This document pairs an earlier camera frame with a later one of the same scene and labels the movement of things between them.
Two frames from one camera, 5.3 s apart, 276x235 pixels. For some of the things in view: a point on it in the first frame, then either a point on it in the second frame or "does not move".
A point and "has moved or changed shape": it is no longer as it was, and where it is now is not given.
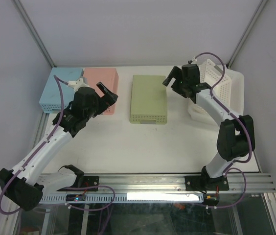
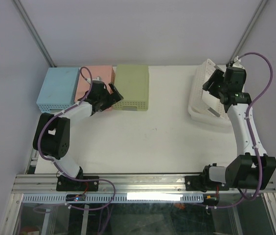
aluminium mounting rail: x=255 y=182 does not move
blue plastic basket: x=51 y=100 does not move
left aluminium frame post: x=20 y=6 does not move
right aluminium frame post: x=246 y=33 does not move
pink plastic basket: x=109 y=77 has moved or changed shape
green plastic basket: x=149 y=100 to x=131 y=81
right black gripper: x=176 y=73 to x=209 y=85
